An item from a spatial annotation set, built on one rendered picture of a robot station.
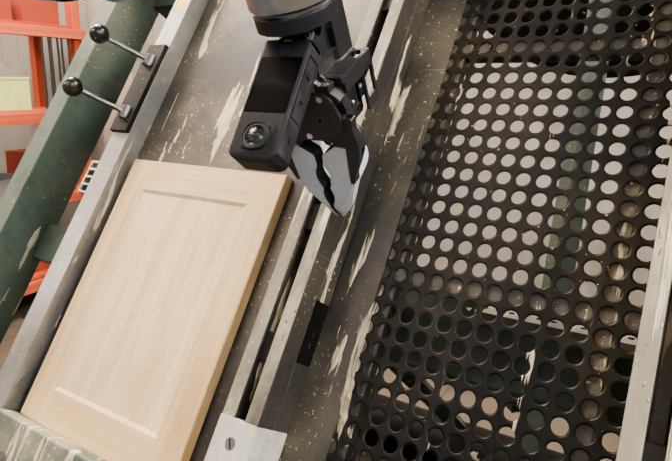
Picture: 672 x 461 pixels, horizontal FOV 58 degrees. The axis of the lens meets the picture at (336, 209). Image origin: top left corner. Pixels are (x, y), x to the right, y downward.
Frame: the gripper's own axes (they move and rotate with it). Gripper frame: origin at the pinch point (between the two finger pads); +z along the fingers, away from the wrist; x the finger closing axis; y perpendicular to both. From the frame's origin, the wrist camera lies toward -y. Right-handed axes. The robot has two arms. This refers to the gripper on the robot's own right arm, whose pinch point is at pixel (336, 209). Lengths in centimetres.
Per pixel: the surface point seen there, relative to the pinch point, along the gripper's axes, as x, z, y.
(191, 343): 31.8, 29.0, -1.0
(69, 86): 70, 1, 28
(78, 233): 65, 23, 11
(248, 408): 15.8, 28.0, -8.7
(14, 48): 418, 82, 239
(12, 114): 313, 85, 151
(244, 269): 26.2, 22.4, 9.6
